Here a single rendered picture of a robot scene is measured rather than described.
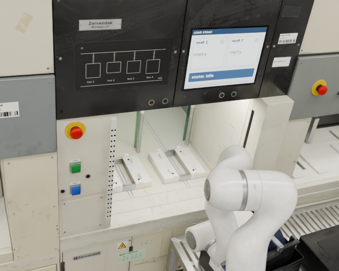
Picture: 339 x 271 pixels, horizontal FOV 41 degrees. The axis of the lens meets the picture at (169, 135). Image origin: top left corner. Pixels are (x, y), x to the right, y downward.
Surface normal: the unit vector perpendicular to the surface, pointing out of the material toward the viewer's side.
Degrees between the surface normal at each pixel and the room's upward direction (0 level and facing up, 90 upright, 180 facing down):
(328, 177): 0
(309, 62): 90
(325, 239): 0
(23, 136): 90
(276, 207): 73
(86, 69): 90
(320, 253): 0
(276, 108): 90
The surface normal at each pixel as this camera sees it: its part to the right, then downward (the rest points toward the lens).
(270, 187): 0.17, -0.26
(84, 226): 0.38, 0.54
